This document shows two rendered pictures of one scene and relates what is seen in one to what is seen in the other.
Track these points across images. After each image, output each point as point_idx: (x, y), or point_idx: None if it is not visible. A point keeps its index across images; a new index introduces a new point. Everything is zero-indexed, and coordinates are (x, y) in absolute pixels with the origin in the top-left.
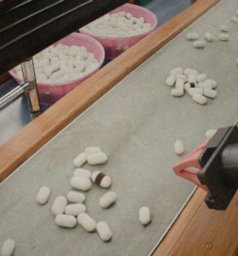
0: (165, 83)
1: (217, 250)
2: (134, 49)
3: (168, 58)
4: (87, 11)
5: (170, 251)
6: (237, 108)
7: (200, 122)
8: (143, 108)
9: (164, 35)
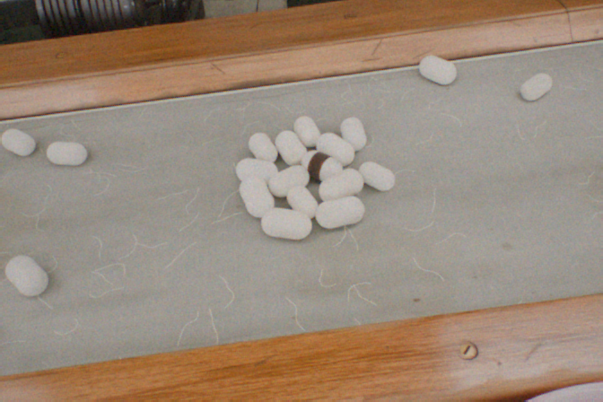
0: (355, 231)
1: None
2: (287, 391)
3: (196, 310)
4: None
5: None
6: (301, 91)
7: (417, 110)
8: (508, 203)
9: (54, 384)
